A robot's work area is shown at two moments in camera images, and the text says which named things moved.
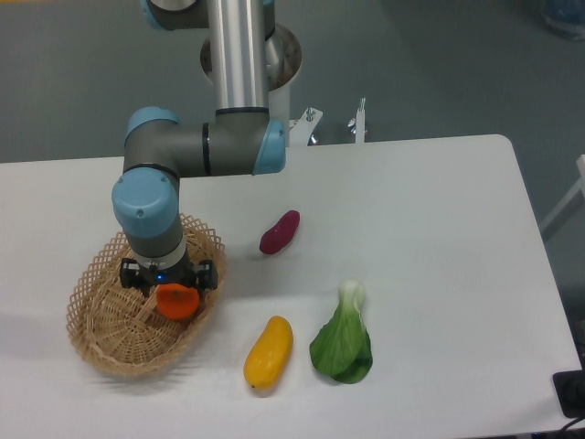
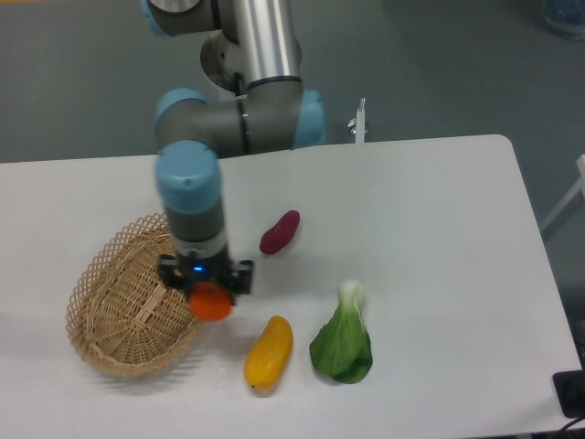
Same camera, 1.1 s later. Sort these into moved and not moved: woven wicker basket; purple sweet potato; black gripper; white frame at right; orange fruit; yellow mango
Moved: black gripper; orange fruit
Not moved: yellow mango; purple sweet potato; white frame at right; woven wicker basket
